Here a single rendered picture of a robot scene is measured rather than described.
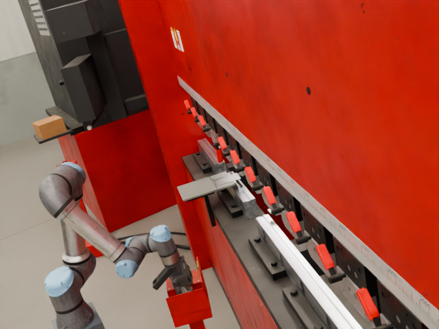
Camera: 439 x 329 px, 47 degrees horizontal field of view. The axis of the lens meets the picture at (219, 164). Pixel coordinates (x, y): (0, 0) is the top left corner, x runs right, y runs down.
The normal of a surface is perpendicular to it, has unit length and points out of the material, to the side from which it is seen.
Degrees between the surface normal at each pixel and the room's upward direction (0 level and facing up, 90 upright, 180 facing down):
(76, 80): 90
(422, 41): 90
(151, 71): 90
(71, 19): 90
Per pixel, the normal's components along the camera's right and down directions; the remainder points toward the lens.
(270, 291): -0.22, -0.90
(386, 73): -0.94, 0.29
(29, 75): 0.46, 0.23
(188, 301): 0.14, 0.34
